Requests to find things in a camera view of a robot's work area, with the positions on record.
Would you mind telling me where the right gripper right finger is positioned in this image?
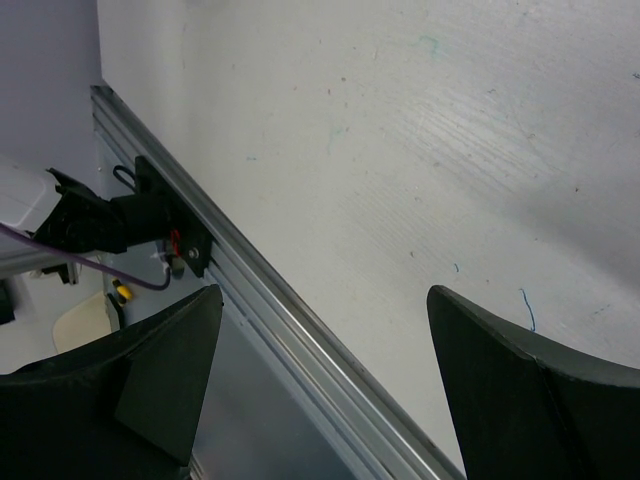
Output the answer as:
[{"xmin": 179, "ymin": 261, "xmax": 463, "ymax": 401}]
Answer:
[{"xmin": 427, "ymin": 285, "xmax": 639, "ymax": 479}]

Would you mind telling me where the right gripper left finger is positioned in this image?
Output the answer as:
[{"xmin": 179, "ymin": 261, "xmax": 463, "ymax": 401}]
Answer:
[{"xmin": 1, "ymin": 285, "xmax": 223, "ymax": 479}]

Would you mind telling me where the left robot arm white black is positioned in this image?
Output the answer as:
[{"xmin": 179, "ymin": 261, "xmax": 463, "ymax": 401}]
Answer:
[{"xmin": 1, "ymin": 156, "xmax": 172, "ymax": 256}]

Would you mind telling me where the aluminium rail frame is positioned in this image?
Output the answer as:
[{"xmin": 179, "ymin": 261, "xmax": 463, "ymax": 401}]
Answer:
[{"xmin": 91, "ymin": 86, "xmax": 461, "ymax": 479}]

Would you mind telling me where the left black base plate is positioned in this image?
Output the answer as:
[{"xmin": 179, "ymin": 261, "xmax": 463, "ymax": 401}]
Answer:
[{"xmin": 110, "ymin": 155, "xmax": 213, "ymax": 278}]

